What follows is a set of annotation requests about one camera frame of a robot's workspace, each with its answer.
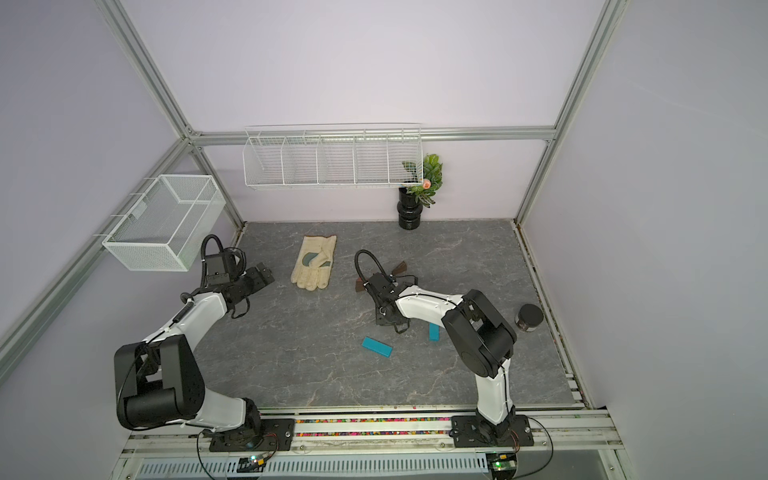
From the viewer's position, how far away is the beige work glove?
104cm

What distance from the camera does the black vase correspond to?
1.13 metres

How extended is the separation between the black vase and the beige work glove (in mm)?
281
